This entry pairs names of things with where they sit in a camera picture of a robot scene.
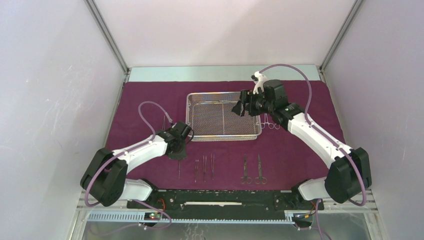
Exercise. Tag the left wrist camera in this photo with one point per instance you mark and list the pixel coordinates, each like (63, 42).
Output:
(181, 130)

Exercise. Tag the grey cable duct strip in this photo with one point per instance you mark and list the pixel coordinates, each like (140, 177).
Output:
(139, 217)

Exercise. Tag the aluminium frame rail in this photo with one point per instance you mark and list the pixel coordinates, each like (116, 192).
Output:
(270, 200)

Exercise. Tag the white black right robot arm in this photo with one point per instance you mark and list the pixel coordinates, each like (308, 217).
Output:
(348, 174)

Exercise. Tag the steel forceps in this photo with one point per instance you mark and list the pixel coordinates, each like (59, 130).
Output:
(266, 123)
(245, 179)
(260, 179)

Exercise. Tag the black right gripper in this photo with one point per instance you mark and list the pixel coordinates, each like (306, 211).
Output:
(246, 97)

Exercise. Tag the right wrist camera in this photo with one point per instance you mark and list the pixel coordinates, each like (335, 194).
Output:
(271, 90)

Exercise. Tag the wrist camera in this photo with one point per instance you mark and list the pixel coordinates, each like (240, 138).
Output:
(181, 130)
(271, 90)

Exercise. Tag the corner aluminium post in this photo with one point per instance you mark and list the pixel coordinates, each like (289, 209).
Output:
(353, 12)
(107, 34)

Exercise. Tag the steel instrument tray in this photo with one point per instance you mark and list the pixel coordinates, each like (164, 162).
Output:
(210, 116)

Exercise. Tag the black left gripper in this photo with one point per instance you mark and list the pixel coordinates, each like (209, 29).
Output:
(180, 155)

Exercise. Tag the right corner aluminium post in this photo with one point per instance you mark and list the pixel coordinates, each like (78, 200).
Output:
(353, 12)

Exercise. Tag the left corner aluminium post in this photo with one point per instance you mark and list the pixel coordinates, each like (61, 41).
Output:
(107, 34)

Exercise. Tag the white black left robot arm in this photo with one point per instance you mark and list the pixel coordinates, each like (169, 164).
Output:
(105, 179)

